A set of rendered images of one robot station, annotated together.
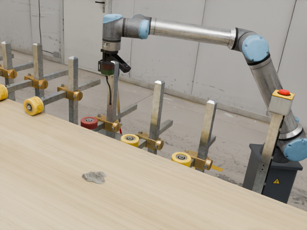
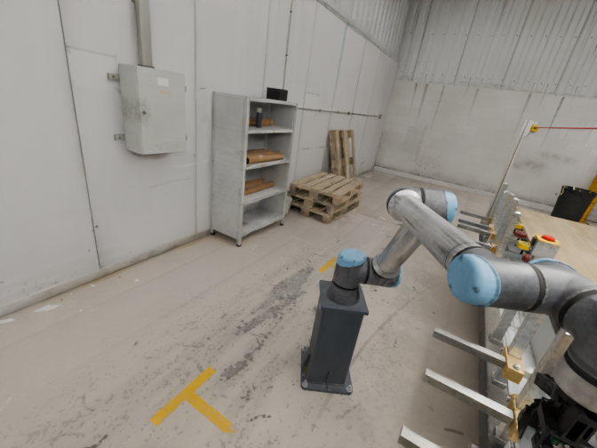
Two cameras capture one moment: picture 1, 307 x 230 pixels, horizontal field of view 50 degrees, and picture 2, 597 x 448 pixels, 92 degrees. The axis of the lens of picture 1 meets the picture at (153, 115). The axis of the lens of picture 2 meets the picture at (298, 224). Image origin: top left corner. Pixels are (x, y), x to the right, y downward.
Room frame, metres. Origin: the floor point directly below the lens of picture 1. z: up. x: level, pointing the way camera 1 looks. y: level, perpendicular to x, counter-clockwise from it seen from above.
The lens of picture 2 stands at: (2.10, 0.60, 1.58)
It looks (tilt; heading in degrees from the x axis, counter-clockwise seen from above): 23 degrees down; 271
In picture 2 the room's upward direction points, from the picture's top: 8 degrees clockwise
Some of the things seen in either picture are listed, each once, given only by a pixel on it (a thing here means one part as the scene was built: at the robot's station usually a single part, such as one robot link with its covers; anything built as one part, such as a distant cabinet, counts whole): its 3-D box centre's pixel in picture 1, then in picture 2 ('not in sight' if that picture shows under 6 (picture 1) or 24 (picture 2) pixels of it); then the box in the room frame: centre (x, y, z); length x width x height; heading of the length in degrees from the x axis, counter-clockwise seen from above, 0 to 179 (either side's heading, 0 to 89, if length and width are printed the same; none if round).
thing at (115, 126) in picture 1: (107, 123); not in sight; (1.50, 0.23, 0.85); 0.13 x 0.06 x 0.05; 63
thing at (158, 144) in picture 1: (149, 141); (521, 418); (1.39, 0.01, 0.83); 0.13 x 0.06 x 0.05; 63
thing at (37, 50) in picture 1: (39, 85); not in sight; (1.72, 0.66, 0.93); 0.03 x 0.03 x 0.48; 63
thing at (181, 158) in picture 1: (179, 167); not in sight; (1.15, -0.13, 0.85); 0.08 x 0.08 x 0.11
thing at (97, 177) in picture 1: (94, 174); not in sight; (0.96, 0.18, 0.91); 0.09 x 0.07 x 0.02; 81
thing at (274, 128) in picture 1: (265, 162); (515, 300); (1.15, -0.47, 0.93); 0.05 x 0.04 x 0.45; 63
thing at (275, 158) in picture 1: (277, 148); (344, 287); (1.80, -0.78, 0.65); 0.19 x 0.19 x 0.10
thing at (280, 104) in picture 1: (281, 103); (543, 247); (1.15, -0.47, 1.18); 0.07 x 0.07 x 0.08; 63
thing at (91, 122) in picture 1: (88, 129); not in sight; (1.40, 0.30, 0.85); 0.08 x 0.08 x 0.11
